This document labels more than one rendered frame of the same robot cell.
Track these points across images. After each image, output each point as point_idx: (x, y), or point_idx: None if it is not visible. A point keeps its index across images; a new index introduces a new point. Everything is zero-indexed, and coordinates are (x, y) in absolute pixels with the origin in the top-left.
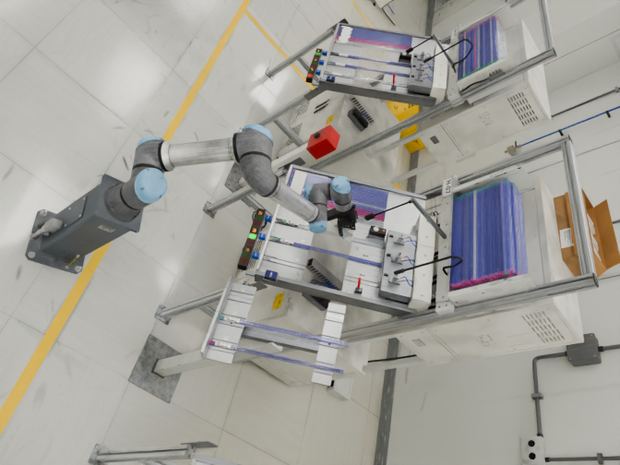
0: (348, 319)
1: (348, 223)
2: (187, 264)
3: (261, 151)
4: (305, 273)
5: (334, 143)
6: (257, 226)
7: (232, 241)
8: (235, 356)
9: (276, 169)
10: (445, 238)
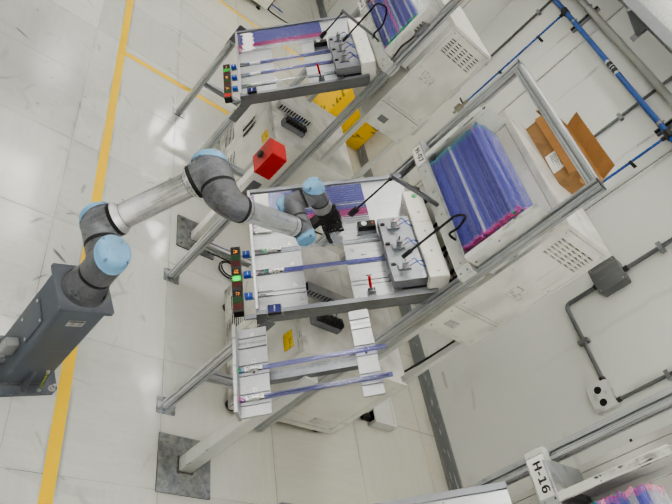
0: None
1: (334, 226)
2: (170, 342)
3: (222, 174)
4: None
5: (282, 155)
6: (238, 266)
7: (208, 302)
8: None
9: None
10: (438, 205)
